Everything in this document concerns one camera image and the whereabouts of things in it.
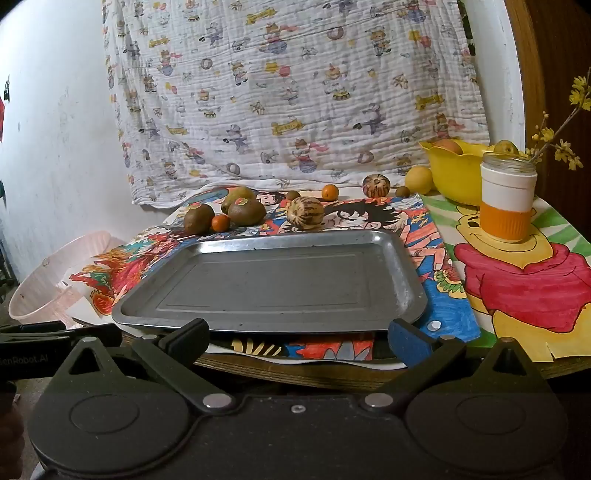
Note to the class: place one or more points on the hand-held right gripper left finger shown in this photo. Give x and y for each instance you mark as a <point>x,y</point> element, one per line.
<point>187,341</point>

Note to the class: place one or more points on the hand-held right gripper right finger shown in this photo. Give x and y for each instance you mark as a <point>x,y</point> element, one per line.
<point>408,344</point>

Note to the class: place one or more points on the metal tray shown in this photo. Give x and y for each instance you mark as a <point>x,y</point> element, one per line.
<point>277,286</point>

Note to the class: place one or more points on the yellow round fruit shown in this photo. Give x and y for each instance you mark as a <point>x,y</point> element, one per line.
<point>419,180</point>

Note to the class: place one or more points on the small orange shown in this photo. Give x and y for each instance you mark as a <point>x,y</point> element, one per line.
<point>330,192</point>
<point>220,223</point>

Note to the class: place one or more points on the yellow plastic bowl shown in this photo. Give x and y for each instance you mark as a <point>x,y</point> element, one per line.
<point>452,177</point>

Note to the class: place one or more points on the white round magnet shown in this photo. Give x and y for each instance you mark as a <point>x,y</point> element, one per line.
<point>434,325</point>

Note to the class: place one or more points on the pink plastic basket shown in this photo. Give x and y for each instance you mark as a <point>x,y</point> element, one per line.
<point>41,286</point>

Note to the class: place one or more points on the spiky hair cartoon drawing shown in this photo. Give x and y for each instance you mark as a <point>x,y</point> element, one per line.
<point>429,258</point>

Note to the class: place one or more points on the brown kiwi with sticker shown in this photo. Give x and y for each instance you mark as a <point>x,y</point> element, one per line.
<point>247,214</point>

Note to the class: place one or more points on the small brown fruit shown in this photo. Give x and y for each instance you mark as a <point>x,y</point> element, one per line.
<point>402,191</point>
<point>292,195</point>

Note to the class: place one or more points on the striped round melon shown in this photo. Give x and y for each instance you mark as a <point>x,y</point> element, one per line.
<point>376,185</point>
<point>304,212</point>

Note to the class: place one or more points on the white and orange jar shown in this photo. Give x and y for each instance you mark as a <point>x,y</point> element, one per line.
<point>508,194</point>

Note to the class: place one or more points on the red apple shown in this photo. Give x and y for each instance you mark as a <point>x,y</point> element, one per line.
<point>448,146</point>

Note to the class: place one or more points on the green round fruit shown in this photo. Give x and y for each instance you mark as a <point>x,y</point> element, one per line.
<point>508,147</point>

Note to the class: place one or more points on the printed cartoon cloth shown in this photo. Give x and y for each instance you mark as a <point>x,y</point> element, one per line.
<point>300,92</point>

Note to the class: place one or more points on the yellow flower branch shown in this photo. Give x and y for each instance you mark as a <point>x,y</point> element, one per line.
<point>580,90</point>

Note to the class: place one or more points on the wooden door frame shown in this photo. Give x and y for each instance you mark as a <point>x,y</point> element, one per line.
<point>545,69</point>

